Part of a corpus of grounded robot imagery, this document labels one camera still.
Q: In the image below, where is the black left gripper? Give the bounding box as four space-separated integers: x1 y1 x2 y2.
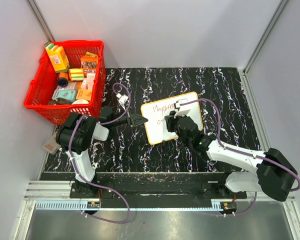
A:
109 105 149 128

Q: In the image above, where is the white board with orange frame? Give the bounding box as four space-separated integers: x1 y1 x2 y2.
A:
140 91 198 145

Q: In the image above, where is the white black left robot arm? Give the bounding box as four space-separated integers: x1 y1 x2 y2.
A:
55 106 148 198

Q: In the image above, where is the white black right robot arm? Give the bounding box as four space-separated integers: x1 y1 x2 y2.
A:
164 111 298 202

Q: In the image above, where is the orange small packet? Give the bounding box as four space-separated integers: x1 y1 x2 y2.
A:
76 89 92 102

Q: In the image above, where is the pink white carton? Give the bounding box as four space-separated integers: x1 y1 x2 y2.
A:
80 72 96 90

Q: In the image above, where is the teal snack box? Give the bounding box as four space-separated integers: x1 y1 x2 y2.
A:
52 89 78 103

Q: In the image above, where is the orange snack box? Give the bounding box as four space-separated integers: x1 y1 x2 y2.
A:
80 56 99 69

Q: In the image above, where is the yellow green sponge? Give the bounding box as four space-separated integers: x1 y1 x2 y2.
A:
68 68 85 81

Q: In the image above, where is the red plastic shopping basket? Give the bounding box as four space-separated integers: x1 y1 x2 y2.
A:
23 40 107 126

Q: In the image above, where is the orange black bottle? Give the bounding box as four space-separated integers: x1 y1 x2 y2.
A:
57 72 69 88

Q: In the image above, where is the pink white small box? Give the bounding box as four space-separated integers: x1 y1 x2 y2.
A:
42 134 61 155

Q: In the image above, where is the yellow juice carton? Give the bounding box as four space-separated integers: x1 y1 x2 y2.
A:
45 43 70 73

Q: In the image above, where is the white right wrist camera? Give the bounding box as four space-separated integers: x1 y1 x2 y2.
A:
174 98 191 118

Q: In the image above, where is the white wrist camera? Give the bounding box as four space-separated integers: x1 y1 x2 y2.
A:
174 98 191 118
116 93 129 106

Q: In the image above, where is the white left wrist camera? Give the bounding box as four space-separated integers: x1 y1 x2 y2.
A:
116 93 129 106

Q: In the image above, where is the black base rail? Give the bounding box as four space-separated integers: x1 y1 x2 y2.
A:
69 171 243 202

